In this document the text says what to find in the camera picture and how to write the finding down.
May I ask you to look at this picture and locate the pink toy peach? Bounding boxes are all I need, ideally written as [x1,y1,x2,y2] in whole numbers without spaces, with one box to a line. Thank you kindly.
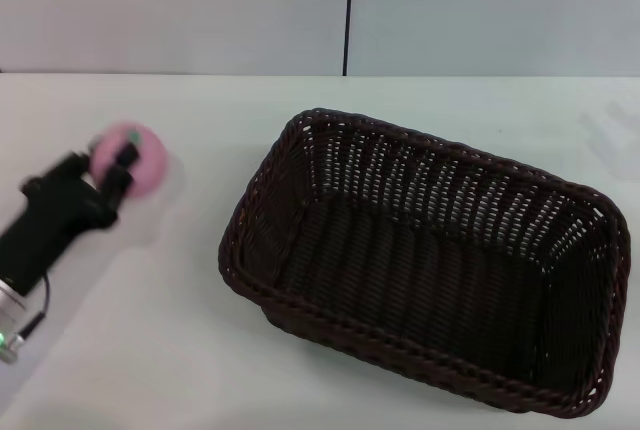
[89,121,171,200]

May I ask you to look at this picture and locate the dark brown woven basket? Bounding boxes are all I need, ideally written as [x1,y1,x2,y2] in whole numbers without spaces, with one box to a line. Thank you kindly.
[217,107,633,406]

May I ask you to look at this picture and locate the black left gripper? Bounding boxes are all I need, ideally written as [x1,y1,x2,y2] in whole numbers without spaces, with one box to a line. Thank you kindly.
[0,135,142,297]

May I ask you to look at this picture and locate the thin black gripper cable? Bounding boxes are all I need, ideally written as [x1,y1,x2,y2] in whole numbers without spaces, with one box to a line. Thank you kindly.
[18,272,52,342]

